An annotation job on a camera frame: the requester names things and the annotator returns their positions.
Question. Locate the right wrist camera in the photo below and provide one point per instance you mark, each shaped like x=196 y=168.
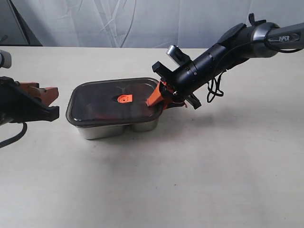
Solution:
x=176 y=54

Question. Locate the steel two-compartment lunch box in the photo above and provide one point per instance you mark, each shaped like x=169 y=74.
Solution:
x=98 y=132

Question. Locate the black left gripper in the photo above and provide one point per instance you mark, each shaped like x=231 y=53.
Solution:
x=26 y=102

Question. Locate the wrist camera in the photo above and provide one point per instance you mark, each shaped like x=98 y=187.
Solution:
x=176 y=54
x=5 y=59

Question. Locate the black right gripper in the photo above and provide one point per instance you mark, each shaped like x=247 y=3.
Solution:
x=176 y=87

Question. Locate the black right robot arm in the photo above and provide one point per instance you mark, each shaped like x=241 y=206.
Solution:
x=261 y=39

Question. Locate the dark transparent lunch box lid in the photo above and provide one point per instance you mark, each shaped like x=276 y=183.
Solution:
x=112 y=102

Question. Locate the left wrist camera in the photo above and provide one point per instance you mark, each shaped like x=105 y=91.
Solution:
x=5 y=59

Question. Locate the grey backdrop curtain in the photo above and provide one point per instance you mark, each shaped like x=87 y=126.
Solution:
x=134 y=23

